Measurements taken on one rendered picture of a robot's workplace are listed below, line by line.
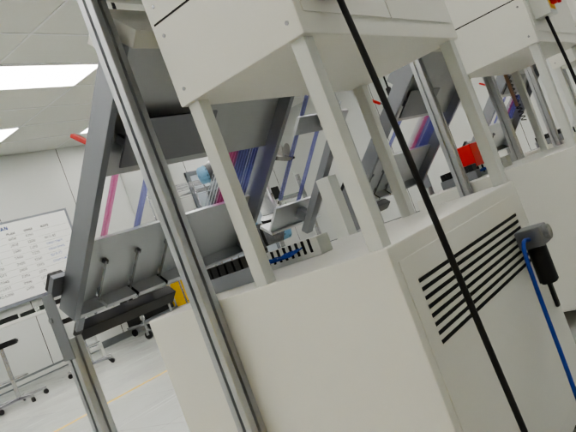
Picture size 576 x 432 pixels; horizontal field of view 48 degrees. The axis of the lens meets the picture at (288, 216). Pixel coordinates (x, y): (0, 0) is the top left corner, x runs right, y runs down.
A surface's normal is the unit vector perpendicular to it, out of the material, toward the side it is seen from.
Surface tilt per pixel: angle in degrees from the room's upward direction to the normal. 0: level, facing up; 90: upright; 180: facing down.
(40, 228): 90
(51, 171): 90
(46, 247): 90
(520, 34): 90
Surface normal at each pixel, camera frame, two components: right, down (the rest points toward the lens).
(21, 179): 0.74, -0.29
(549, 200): -0.58, 0.21
